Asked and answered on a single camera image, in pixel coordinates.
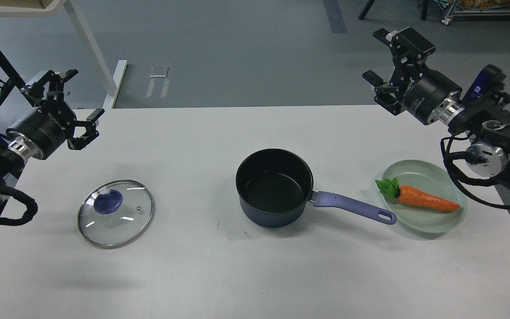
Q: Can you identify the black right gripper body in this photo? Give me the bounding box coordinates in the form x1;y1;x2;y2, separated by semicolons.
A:
402;71;462;125

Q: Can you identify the white desk with leg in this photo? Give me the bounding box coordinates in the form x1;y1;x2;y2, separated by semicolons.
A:
0;0;129;109

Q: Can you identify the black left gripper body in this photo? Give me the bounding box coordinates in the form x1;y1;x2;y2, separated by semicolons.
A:
6;107;77;160

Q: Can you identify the pale green glass plate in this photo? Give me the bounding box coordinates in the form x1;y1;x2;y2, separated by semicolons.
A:
382;159;467;233

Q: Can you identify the blue pot with handle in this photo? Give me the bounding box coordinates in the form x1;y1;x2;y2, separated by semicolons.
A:
235;148;397;228

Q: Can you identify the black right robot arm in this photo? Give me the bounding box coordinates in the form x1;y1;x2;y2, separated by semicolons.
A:
362;27;510;210

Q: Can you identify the glass lid with blue knob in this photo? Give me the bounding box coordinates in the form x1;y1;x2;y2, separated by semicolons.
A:
77;179;155;249

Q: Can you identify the wheeled metal cart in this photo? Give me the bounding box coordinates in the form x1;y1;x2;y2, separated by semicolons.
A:
441;0;510;26

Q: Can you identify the orange toy carrot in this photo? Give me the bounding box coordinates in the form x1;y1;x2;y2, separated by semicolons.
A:
375;178;461;213

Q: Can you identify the black stand leg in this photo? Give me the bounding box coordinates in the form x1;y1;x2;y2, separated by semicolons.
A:
358;0;431;21

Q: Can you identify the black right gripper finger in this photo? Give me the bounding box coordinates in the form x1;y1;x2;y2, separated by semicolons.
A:
374;27;436;87
362;70;407;116

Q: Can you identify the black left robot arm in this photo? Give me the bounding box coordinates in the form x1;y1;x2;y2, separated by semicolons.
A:
0;69;104;226

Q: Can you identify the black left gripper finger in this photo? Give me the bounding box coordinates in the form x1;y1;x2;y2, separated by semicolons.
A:
67;108;105;151
20;69;78;111

